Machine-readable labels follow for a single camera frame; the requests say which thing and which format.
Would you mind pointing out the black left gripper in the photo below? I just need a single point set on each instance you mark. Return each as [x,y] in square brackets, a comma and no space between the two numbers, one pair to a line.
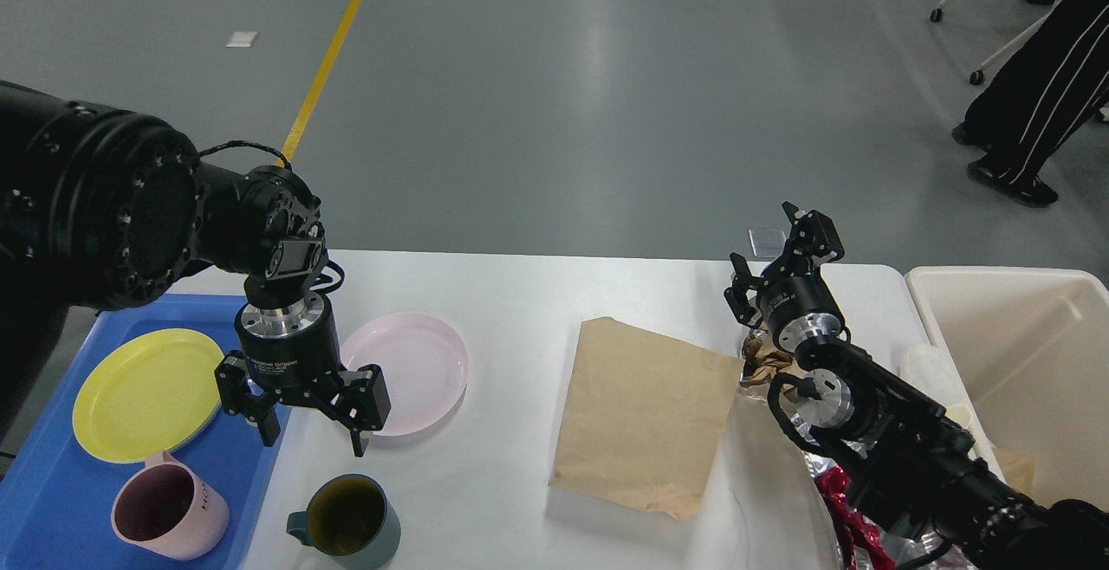
[295,350]

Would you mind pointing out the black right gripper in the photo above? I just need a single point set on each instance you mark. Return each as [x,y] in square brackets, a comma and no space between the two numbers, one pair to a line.
[797,306]

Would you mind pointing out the pink plate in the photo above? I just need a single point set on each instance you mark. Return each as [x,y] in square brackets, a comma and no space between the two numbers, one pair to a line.
[424,362]

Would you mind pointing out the dark green mug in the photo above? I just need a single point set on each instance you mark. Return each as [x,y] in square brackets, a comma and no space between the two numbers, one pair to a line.
[351,521]

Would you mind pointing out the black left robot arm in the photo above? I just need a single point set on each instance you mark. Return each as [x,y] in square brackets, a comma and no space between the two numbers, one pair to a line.
[106,209]

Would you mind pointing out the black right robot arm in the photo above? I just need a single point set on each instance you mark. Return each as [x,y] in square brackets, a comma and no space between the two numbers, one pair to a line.
[908,465]

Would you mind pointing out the grey floor plate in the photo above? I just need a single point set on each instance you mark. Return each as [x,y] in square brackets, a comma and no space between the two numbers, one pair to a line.
[766,243]

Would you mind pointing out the crumpled brown paper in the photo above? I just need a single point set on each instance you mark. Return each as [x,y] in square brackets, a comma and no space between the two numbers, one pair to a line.
[762,360]

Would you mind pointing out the yellow plate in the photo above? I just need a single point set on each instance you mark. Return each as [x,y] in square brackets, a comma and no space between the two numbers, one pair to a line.
[154,393]

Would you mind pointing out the pink mug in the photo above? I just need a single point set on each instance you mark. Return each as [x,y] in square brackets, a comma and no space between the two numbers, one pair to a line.
[168,510]

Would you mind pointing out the brown paper bag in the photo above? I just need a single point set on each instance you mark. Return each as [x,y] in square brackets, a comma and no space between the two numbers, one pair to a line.
[643,417]

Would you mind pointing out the blue plastic tray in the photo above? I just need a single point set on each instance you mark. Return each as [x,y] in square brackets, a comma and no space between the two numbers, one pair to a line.
[57,499]

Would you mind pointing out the white plastic bin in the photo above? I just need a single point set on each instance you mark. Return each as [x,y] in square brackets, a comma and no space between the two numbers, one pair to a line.
[1020,356]

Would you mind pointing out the red foil wrapper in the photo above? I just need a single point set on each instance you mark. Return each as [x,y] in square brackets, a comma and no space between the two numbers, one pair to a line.
[852,530]

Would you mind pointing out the person in black trousers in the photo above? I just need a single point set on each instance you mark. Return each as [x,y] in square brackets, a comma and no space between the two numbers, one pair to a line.
[1037,100]

